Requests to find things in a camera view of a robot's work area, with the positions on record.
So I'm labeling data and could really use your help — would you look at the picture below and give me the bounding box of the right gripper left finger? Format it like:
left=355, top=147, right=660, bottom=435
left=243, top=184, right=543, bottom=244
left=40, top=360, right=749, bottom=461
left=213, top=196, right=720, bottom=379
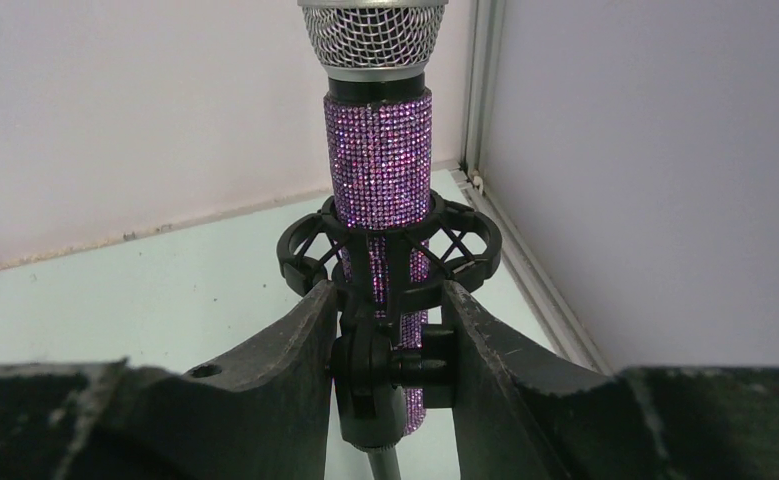
left=0, top=281, right=337, bottom=479

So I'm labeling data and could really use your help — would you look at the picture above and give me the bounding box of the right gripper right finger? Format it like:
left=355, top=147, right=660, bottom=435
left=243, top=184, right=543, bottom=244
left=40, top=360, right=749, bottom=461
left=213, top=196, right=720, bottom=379
left=443, top=282, right=779, bottom=479

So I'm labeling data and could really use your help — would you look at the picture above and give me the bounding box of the black shock-mount tripod stand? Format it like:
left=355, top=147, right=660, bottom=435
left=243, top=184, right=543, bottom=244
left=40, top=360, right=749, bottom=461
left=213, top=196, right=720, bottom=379
left=276, top=193, right=502, bottom=479

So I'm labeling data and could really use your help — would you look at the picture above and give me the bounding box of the purple glitter microphone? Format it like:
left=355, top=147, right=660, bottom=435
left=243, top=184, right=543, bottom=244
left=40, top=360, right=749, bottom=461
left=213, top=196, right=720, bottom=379
left=299, top=1, right=447, bottom=435

